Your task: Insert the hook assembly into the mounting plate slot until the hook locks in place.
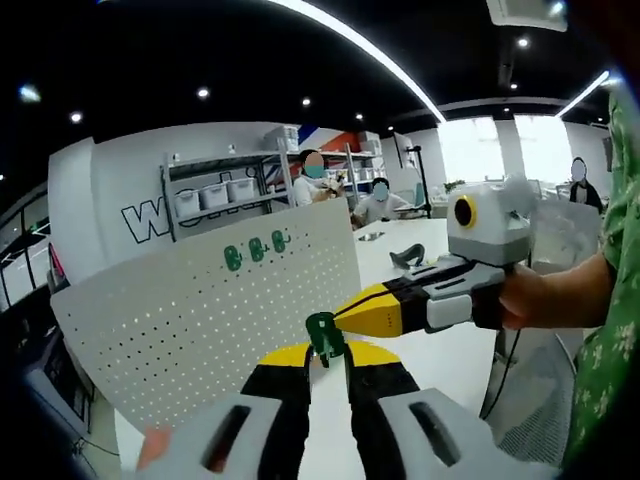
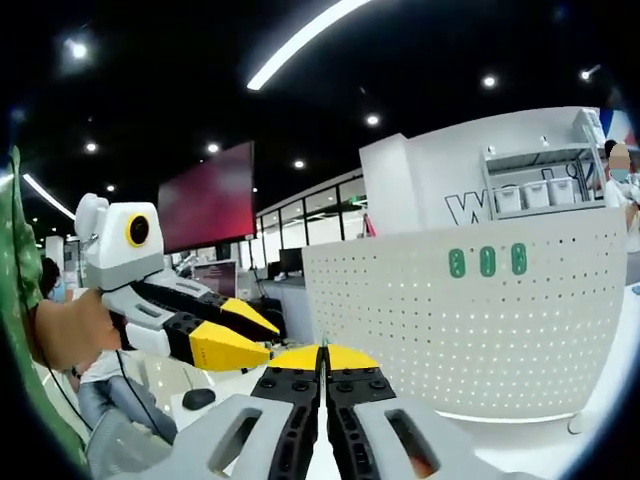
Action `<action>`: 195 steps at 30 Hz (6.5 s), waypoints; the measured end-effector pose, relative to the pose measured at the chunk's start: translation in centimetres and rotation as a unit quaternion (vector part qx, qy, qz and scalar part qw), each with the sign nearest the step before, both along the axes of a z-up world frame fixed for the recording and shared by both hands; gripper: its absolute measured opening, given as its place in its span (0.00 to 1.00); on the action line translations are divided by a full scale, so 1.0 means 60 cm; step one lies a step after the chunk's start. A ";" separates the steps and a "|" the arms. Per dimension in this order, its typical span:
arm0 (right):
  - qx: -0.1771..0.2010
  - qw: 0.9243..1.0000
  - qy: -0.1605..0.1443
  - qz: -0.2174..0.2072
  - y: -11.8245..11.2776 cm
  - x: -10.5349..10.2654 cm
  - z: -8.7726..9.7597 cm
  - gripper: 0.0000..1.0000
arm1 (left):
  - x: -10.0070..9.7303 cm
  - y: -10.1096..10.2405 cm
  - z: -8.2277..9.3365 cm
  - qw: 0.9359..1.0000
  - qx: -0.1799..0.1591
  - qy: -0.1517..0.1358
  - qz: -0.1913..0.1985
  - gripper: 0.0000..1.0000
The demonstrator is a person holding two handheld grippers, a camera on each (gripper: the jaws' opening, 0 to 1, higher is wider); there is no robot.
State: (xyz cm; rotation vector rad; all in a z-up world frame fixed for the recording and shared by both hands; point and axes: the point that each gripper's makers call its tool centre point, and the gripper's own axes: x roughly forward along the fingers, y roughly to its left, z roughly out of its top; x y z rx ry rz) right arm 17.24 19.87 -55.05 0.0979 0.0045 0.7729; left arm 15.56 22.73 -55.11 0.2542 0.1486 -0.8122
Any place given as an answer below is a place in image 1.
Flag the person's right hand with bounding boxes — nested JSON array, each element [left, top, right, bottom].
[[498, 262, 556, 332]]

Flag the grey metal shelf rack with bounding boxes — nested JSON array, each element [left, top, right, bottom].
[[159, 134, 386, 241]]

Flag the grey bag with pink strap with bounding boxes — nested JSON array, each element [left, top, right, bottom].
[[47, 242, 72, 294]]

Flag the monitor on tripod stand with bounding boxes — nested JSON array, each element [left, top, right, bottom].
[[393, 132, 416, 174]]

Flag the person's left hand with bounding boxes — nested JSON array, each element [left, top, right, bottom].
[[135, 426, 174, 471]]

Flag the grey equipment cabinet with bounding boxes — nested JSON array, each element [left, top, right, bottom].
[[24, 329, 96, 436]]

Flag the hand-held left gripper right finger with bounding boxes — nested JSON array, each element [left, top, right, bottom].
[[343, 339, 564, 480]]

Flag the green floral shirt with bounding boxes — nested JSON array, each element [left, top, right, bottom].
[[562, 89, 640, 466]]

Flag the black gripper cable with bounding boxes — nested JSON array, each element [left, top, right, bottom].
[[481, 327, 522, 421]]

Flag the round ceiling spotlights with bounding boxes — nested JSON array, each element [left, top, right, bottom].
[[19, 35, 531, 134]]

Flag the long ceiling light strip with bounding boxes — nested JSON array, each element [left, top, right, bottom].
[[267, 0, 446, 123]]

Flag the black tripod stand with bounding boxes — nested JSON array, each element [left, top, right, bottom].
[[405, 144, 434, 220]]

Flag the short ceiling light strip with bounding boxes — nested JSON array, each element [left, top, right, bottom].
[[558, 69, 612, 120]]

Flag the ceiling air conditioner vent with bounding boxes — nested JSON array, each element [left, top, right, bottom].
[[487, 0, 570, 32]]

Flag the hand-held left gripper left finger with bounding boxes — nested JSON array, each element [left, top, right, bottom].
[[142, 342, 315, 480]]

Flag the dark grey curved bracket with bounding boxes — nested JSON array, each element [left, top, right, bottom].
[[389, 243, 427, 270]]

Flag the white storage bin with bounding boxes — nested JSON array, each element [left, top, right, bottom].
[[173, 192, 202, 218], [227, 178, 260, 202], [199, 183, 230, 210]]

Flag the white perforated mounting plate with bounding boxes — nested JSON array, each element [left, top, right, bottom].
[[49, 197, 362, 431]]

